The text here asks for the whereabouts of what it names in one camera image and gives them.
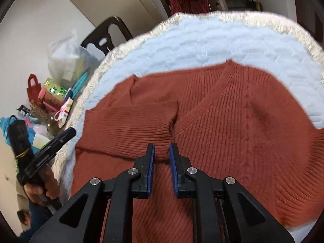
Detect light blue quilted table cover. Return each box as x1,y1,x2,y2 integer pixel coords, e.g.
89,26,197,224
52,11,324,236

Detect rust red knit sweater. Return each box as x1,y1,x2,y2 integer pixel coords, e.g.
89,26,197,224
70,59,324,243

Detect white packet with pink ribbon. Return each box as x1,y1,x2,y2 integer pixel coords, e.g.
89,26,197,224
54,97,74,128

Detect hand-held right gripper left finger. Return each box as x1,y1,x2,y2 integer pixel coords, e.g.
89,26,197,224
29,143,155,243

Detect clear glass jar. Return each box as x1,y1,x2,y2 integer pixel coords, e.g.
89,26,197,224
47,113,61,135

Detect green foil gift box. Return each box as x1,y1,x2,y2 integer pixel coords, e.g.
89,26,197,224
42,78,68,102

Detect dark wooden chair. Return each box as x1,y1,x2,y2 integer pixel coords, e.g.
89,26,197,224
158,0,173,16
80,16,134,55

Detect teal plastic sticks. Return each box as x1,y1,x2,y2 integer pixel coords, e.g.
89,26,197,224
71,71,91,95

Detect small red gift bag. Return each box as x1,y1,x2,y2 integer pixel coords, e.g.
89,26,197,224
27,74,42,103

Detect person's left forearm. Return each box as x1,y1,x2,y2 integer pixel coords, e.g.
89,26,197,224
20,202,59,241

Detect white plastic bag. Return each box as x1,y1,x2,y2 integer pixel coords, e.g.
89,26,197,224
48,29,84,87

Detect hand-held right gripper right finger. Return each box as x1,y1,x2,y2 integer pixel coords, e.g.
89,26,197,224
169,142,295,243

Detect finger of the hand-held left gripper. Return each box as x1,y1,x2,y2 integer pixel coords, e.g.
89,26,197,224
25,127,77,178

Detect person's left hand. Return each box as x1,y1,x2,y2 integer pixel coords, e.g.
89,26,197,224
24,168,60,206

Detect pink gift bag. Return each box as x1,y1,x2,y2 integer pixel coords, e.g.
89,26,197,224
38,87,63,112

